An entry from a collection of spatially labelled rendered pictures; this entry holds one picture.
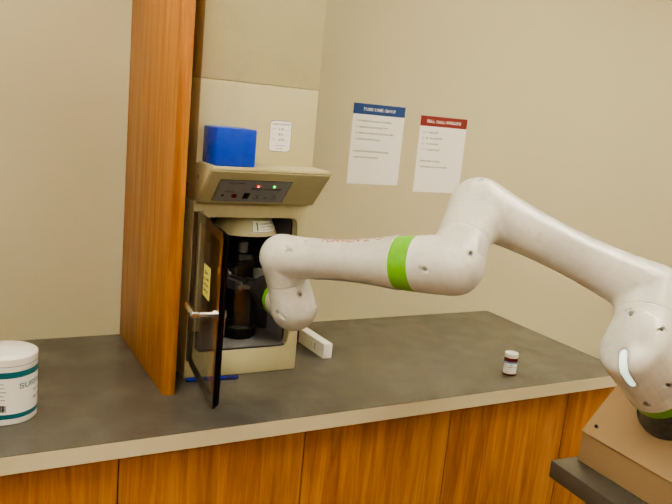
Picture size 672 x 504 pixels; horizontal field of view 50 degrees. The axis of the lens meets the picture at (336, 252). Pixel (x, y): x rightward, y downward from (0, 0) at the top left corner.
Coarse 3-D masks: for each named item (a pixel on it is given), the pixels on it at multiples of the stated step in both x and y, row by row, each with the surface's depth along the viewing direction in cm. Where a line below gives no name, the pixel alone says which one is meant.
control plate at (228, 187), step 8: (224, 184) 173; (232, 184) 174; (240, 184) 175; (248, 184) 176; (256, 184) 177; (264, 184) 178; (272, 184) 179; (280, 184) 180; (288, 184) 180; (216, 192) 175; (224, 192) 176; (232, 192) 177; (240, 192) 178; (248, 192) 179; (256, 192) 180; (264, 192) 181; (272, 192) 182; (280, 192) 183; (216, 200) 178; (224, 200) 179; (232, 200) 180; (240, 200) 181; (248, 200) 182; (256, 200) 183; (264, 200) 184; (272, 200) 185; (280, 200) 186
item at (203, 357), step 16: (208, 224) 165; (208, 240) 165; (224, 240) 151; (208, 256) 164; (224, 256) 151; (224, 272) 152; (208, 304) 163; (192, 320) 181; (208, 320) 163; (192, 336) 181; (208, 336) 163; (192, 352) 180; (208, 352) 162; (192, 368) 180; (208, 368) 162; (208, 384) 162; (208, 400) 162
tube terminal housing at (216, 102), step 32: (192, 96) 179; (224, 96) 177; (256, 96) 181; (288, 96) 185; (192, 128) 179; (256, 128) 182; (192, 160) 179; (256, 160) 184; (288, 160) 189; (192, 192) 180; (192, 224) 180; (224, 352) 192; (256, 352) 196; (288, 352) 201
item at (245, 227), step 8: (224, 224) 191; (232, 224) 190; (240, 224) 190; (248, 224) 190; (256, 224) 191; (264, 224) 192; (272, 224) 196; (232, 232) 189; (240, 232) 189; (248, 232) 190; (256, 232) 190; (264, 232) 192; (272, 232) 195
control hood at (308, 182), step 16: (208, 176) 169; (224, 176) 171; (240, 176) 172; (256, 176) 174; (272, 176) 176; (288, 176) 178; (304, 176) 180; (320, 176) 181; (208, 192) 174; (288, 192) 184; (304, 192) 186; (320, 192) 188
